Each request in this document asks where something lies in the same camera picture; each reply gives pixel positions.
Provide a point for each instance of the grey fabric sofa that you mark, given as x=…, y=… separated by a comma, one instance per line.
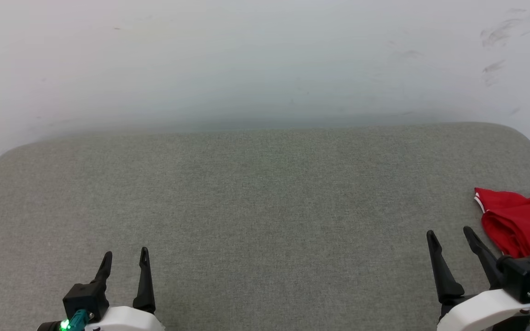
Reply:
x=265, y=207

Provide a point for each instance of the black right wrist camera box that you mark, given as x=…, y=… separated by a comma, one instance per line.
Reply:
x=525, y=276

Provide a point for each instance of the teal left camera plug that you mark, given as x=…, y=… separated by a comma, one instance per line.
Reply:
x=79, y=319

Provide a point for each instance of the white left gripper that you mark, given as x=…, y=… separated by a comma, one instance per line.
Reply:
x=127, y=320

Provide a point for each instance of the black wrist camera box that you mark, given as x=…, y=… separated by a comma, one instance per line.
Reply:
x=525, y=276
x=85, y=299

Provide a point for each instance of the black round left wrist module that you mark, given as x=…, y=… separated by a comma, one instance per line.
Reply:
x=53, y=326

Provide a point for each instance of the red white basketball jersey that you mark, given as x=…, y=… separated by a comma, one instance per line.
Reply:
x=522, y=225

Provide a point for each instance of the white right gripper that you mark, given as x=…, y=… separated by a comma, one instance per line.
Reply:
x=481, y=312

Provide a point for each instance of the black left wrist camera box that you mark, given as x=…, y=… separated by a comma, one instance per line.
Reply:
x=85, y=299

